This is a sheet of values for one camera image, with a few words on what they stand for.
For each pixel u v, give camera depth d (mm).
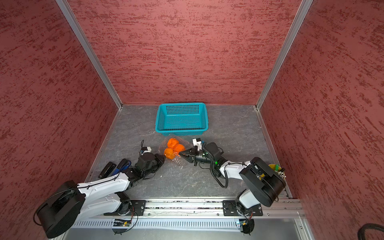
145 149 809
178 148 870
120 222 726
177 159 770
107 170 830
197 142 803
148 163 663
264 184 442
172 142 924
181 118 1136
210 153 639
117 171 826
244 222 719
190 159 717
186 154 762
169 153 873
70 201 422
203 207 756
